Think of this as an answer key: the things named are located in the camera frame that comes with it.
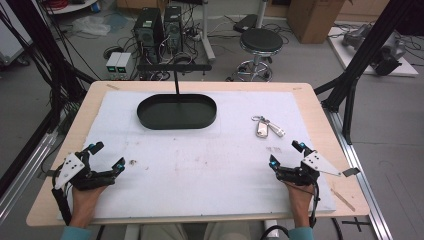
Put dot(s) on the cardboard box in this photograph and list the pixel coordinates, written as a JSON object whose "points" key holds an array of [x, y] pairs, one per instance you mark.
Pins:
{"points": [[313, 20]]}

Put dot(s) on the black computer tower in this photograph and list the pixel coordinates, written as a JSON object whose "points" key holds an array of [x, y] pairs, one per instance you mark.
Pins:
{"points": [[173, 28], [148, 33]]}

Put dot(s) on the black and grey machine part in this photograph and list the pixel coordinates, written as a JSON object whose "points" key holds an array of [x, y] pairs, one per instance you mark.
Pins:
{"points": [[388, 58]]}

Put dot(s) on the person's right hand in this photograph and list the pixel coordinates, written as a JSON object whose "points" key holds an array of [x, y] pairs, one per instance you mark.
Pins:
{"points": [[301, 200]]}

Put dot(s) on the silver key bunch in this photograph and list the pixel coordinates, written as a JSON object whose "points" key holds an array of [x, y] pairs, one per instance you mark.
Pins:
{"points": [[262, 128]]}

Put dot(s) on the white plastic bag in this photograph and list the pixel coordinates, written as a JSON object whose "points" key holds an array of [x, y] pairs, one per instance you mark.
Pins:
{"points": [[91, 25]]}

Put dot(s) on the white metal stand post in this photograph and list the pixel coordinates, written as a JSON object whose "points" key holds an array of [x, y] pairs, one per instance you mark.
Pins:
{"points": [[207, 36]]}

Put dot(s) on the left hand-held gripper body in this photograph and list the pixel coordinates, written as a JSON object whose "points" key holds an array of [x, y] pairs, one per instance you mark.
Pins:
{"points": [[69, 168]]}

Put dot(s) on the black camera stand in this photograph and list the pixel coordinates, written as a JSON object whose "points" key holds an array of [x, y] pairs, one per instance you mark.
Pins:
{"points": [[175, 67]]}

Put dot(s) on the thin wooden stick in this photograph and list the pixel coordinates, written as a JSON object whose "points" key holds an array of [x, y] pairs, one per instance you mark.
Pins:
{"points": [[343, 200]]}

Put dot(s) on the black frame strut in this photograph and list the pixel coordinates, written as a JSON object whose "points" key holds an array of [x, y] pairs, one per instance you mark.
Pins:
{"points": [[43, 43], [366, 50]]}

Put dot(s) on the white floor board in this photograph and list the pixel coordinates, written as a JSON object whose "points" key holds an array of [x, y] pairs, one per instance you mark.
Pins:
{"points": [[346, 56]]}

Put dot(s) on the black flat case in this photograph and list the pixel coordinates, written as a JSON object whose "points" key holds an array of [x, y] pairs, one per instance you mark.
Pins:
{"points": [[245, 23]]}

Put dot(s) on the black round stool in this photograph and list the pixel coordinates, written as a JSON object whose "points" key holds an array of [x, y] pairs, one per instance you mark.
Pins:
{"points": [[261, 40]]}

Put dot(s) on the aluminium rail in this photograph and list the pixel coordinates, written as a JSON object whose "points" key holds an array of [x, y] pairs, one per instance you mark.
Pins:
{"points": [[363, 186], [23, 180]]}

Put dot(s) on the person's left hand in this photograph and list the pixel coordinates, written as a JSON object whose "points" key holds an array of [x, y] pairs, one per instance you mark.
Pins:
{"points": [[85, 200]]}

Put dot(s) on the white foam mat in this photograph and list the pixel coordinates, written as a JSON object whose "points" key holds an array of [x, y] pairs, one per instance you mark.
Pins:
{"points": [[200, 173]]}

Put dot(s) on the white power supply unit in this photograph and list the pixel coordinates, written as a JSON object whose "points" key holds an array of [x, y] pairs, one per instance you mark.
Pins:
{"points": [[124, 64], [112, 64]]}

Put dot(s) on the black oval tray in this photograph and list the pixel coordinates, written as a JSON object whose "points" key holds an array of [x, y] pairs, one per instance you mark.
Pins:
{"points": [[176, 113]]}

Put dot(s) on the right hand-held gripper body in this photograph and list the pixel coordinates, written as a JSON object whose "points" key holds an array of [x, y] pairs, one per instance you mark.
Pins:
{"points": [[316, 163]]}

